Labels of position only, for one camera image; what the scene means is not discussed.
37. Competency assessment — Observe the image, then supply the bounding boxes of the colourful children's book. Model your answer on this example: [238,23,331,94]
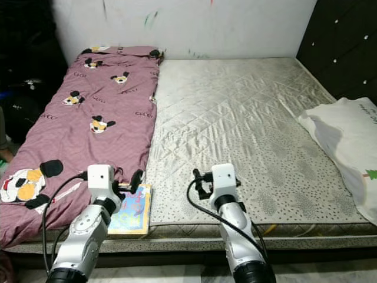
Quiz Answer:
[107,182,153,237]

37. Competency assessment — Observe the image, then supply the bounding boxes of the white pillow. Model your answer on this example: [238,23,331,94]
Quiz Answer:
[297,97,377,210]

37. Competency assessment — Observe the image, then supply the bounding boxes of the purple cartoon print blanket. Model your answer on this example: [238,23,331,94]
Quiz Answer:
[0,45,165,249]

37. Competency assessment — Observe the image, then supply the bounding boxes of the grey patterned mattress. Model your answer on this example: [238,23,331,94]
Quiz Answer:
[6,57,377,256]

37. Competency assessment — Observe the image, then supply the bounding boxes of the black backpack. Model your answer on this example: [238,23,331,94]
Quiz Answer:
[0,0,69,146]

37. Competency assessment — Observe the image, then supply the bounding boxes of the dark tufted headboard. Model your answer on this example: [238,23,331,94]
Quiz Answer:
[296,0,377,104]

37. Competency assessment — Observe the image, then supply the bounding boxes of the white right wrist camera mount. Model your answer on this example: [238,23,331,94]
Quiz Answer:
[210,163,240,208]

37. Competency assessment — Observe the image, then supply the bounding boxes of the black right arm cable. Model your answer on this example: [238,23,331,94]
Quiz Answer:
[186,179,272,261]

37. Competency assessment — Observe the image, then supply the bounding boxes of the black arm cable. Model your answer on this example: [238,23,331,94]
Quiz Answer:
[186,179,272,261]
[42,172,90,278]

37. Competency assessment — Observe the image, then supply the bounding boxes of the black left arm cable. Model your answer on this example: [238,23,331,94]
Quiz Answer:
[42,172,90,278]

